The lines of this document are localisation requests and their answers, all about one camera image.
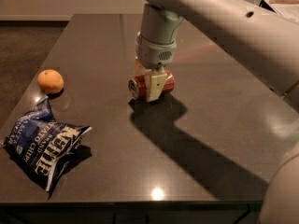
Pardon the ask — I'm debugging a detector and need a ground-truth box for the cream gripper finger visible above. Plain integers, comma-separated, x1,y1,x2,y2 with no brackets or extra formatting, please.
135,58,147,77
145,67,167,102

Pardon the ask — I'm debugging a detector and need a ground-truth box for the red coke can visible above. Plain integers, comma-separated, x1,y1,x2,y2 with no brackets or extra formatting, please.
128,70,175,102

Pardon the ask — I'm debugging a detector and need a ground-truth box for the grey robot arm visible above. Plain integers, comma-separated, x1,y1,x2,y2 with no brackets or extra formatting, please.
129,0,299,111

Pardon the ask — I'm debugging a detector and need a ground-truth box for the orange fruit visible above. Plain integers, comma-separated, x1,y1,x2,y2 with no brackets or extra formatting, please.
37,69,64,94

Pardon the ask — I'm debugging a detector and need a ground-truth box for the blue potato chip bag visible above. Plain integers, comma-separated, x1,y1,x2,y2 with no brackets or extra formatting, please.
4,97,92,192

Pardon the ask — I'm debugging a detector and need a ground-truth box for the snack box with dark opening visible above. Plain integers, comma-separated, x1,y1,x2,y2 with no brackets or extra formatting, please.
260,0,299,23

